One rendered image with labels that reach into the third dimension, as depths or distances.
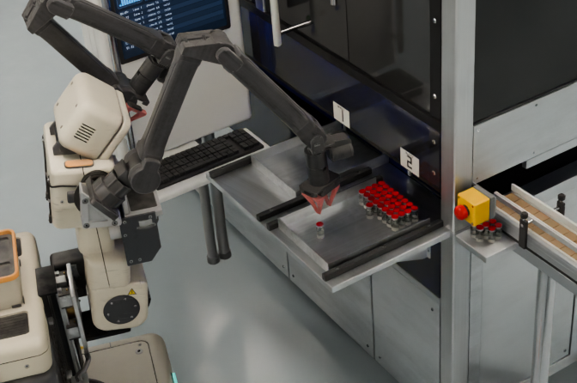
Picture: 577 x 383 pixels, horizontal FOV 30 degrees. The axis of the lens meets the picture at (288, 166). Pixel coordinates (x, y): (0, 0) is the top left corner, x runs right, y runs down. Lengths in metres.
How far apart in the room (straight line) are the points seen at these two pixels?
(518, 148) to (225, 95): 1.09
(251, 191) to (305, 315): 0.99
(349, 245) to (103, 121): 0.76
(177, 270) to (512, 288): 1.58
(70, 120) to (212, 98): 0.93
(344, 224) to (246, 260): 1.38
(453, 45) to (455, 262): 0.68
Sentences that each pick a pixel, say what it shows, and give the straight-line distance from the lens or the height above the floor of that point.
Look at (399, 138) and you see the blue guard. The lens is 3.08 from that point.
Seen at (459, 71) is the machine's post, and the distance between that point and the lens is 2.76.
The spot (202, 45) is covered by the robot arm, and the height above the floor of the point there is 1.57.
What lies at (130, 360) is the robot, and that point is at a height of 0.28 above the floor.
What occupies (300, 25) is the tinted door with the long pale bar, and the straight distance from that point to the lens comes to 3.37.
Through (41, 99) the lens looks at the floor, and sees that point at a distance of 5.82.
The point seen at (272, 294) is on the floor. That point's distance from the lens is 4.23.
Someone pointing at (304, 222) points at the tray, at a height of 0.88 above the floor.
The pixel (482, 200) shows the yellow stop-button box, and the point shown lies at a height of 1.03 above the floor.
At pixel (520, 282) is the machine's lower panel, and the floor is 0.57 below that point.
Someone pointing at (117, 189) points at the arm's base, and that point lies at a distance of 2.73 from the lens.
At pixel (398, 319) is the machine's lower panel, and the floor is 0.38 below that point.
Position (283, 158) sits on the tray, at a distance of 3.38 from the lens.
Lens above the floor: 2.71
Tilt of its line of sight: 33 degrees down
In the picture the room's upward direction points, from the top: 5 degrees counter-clockwise
